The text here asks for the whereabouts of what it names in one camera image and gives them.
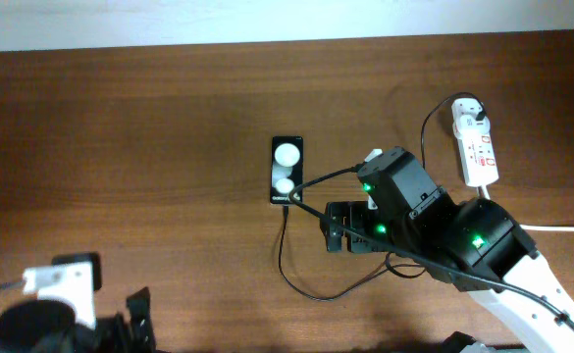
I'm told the black smartphone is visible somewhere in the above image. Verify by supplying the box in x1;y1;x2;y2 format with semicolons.
269;135;304;205

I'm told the black USB charging cable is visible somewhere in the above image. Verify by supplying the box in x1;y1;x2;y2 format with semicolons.
277;90;488;302

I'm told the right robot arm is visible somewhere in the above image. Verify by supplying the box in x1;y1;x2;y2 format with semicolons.
323;147;574;352

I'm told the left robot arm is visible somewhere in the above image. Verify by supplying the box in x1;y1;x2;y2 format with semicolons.
0;287;157;353

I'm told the white USB charger plug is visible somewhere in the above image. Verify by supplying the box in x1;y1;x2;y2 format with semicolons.
451;98;491;139

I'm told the white power strip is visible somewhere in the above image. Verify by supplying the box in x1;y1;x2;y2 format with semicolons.
455;131;498;187

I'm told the white power strip cord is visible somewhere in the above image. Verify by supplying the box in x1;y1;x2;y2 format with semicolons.
478;184;574;234

